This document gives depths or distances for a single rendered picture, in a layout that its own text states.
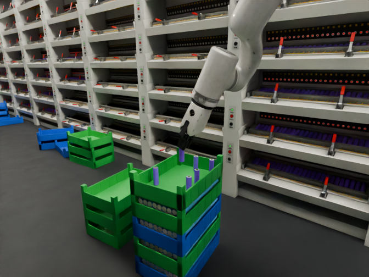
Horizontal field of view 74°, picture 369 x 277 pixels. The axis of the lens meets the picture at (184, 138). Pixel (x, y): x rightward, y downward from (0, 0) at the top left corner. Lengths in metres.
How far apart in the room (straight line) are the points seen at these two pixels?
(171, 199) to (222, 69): 0.39
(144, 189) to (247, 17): 0.55
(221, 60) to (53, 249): 0.98
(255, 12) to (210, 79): 0.19
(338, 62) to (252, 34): 0.55
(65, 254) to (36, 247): 0.14
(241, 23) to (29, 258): 1.12
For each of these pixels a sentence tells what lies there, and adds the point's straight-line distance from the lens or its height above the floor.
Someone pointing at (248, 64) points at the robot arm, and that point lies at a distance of 0.76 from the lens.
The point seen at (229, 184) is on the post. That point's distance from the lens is 1.45.
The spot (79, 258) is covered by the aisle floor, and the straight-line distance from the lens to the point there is 1.14.
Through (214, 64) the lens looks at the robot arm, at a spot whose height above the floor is 0.73.
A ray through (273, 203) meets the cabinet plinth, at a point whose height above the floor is 0.03.
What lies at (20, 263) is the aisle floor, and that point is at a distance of 1.22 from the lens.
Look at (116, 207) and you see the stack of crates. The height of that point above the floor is 0.20.
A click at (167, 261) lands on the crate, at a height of 0.12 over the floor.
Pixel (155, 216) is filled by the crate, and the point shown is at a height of 0.27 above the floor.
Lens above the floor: 0.72
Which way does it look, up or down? 16 degrees down
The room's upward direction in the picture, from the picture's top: straight up
